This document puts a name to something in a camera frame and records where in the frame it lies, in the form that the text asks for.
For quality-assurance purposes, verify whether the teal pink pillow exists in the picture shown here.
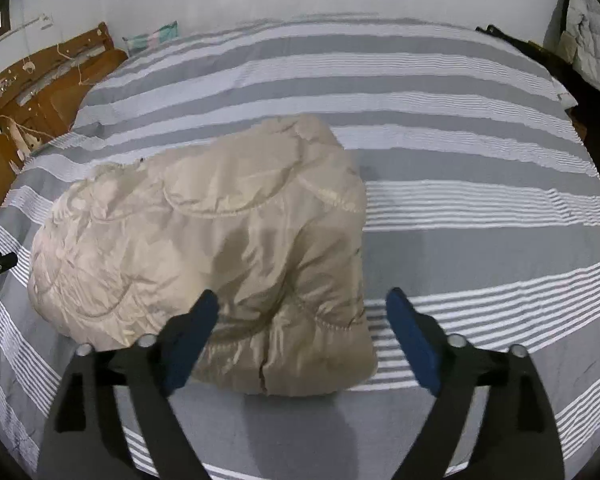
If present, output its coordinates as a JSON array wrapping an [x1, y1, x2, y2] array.
[[122, 21, 179, 54]]

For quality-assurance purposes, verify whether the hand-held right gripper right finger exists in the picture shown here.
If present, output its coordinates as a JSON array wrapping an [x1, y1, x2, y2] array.
[[385, 287, 566, 480]]

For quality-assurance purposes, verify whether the beige puffer jacket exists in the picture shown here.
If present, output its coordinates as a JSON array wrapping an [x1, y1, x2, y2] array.
[[27, 114, 379, 397]]

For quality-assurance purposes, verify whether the white quilted cloth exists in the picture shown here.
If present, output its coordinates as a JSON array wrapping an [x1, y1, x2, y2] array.
[[560, 0, 600, 83]]

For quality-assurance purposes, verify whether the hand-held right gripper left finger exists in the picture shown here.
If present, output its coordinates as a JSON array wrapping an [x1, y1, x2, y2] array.
[[36, 289, 220, 480]]

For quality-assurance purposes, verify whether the brown wooden headboard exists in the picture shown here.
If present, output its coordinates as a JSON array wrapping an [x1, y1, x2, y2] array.
[[0, 22, 129, 231]]

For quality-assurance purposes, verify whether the grey white striped bed cover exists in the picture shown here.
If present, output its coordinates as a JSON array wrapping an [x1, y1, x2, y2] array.
[[0, 19, 600, 480]]

